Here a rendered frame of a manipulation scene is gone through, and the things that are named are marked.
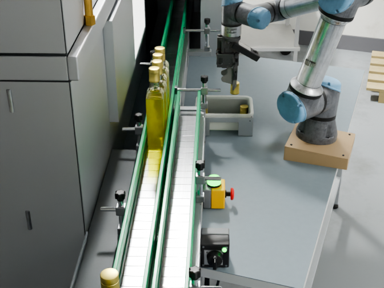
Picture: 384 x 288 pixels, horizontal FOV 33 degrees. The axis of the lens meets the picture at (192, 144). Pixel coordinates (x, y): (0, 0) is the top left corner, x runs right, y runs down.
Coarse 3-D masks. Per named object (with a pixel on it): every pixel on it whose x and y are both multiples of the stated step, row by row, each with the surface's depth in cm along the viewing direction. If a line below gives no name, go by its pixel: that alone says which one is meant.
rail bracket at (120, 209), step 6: (120, 192) 171; (120, 198) 170; (120, 204) 172; (102, 210) 173; (108, 210) 173; (114, 210) 173; (120, 210) 172; (120, 216) 174; (120, 222) 175; (120, 228) 176
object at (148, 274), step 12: (180, 36) 286; (180, 48) 273; (180, 60) 276; (168, 120) 216; (168, 132) 209; (168, 144) 213; (168, 156) 210; (156, 192) 179; (156, 204) 174; (156, 216) 169; (156, 228) 170; (144, 276) 149
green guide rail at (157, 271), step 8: (176, 104) 227; (176, 112) 221; (176, 120) 216; (176, 128) 216; (176, 136) 218; (176, 144) 218; (168, 160) 194; (168, 168) 190; (168, 176) 186; (168, 184) 183; (168, 192) 182; (168, 200) 185; (168, 208) 183; (160, 224) 166; (160, 232) 163; (160, 240) 160; (160, 248) 158; (160, 256) 158; (160, 264) 161; (160, 272) 159; (152, 280) 148; (160, 280) 159
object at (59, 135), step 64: (0, 0) 145; (64, 0) 146; (0, 64) 152; (64, 64) 151; (0, 128) 161; (64, 128) 160; (0, 192) 170; (64, 192) 169; (0, 256) 180; (64, 256) 180
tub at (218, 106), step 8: (208, 96) 261; (216, 96) 261; (224, 96) 261; (232, 96) 261; (240, 96) 261; (248, 96) 261; (200, 104) 262; (208, 104) 263; (216, 104) 263; (224, 104) 262; (232, 104) 262; (240, 104) 262; (248, 104) 261; (208, 112) 264; (216, 112) 264; (224, 112) 264; (232, 112) 264; (248, 112) 259
